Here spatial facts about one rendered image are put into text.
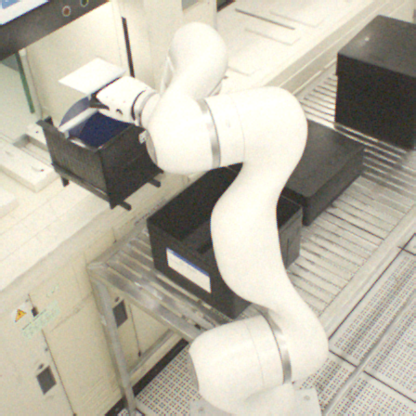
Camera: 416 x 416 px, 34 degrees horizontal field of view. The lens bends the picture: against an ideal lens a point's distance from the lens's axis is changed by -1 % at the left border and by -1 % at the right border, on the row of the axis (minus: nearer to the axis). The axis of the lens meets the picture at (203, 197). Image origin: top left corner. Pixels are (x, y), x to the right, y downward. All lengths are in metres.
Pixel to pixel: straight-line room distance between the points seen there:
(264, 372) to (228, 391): 0.06
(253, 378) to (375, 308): 1.60
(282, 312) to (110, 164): 0.63
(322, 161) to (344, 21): 0.78
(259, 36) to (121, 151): 1.04
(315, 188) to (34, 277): 0.76
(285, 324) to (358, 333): 1.50
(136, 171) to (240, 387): 0.68
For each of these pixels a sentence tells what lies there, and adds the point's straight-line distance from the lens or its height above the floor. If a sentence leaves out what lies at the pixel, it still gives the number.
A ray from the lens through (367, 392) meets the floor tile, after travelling 2.45.
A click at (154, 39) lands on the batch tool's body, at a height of 1.29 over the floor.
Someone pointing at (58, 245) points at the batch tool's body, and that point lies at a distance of 1.72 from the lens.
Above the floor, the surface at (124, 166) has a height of 1.08.
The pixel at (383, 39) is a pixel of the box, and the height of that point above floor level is 1.01.
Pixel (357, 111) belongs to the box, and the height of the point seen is 0.83.
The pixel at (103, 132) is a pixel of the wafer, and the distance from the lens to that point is 1.64.
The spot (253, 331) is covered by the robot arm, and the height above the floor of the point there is 1.18.
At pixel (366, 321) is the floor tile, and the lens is 2.62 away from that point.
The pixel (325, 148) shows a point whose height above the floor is 0.86.
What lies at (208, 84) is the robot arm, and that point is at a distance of 1.00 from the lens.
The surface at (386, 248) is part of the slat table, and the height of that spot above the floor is 0.76.
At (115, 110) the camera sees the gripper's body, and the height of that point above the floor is 1.25.
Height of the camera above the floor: 2.07
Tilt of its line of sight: 43 degrees down
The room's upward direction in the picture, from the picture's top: 5 degrees counter-clockwise
